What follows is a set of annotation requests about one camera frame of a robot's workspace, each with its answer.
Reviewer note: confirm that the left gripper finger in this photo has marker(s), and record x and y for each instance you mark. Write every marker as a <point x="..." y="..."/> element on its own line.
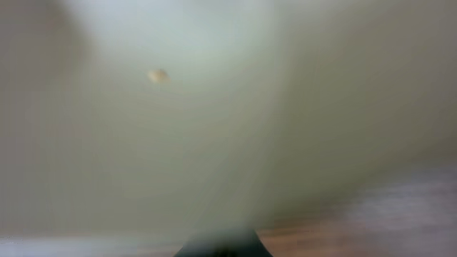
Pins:
<point x="228" y="243"/>

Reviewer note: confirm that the white bowl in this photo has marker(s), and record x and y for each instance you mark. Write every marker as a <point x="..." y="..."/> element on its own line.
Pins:
<point x="170" y="116"/>

